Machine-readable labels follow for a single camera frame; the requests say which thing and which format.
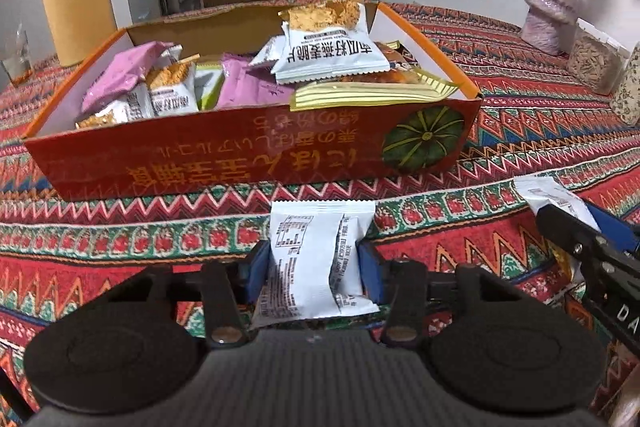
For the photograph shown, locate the clear drinking glass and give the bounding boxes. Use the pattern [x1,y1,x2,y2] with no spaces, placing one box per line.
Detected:
[0,24,34,86]

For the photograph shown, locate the striped yellow orange snack packet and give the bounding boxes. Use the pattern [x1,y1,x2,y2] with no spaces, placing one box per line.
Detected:
[290,41,459,112]

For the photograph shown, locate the pink ribbed vase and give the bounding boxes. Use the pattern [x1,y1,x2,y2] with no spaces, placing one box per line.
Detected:
[521,0,585,56]

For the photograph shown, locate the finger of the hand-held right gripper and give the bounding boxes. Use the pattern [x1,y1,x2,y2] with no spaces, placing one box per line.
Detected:
[582,202,640,254]
[536,204,640,269]

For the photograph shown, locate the clear seed jar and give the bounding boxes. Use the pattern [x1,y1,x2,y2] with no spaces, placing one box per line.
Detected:
[567,19,632,96]

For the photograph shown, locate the green snack bar packet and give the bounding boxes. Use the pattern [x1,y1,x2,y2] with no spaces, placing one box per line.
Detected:
[192,62,224,110]

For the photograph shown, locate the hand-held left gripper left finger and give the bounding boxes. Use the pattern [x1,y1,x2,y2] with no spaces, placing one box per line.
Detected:
[107,242,273,350]

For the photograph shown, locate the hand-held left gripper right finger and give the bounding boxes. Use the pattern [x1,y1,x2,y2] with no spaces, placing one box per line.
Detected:
[357,242,518,350]

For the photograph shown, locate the red cardboard box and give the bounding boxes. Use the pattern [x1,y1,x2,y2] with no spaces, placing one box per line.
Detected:
[22,2,484,202]

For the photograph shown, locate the floral fabric pouch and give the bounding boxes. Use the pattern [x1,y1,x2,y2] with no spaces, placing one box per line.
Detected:
[610,44,640,126]

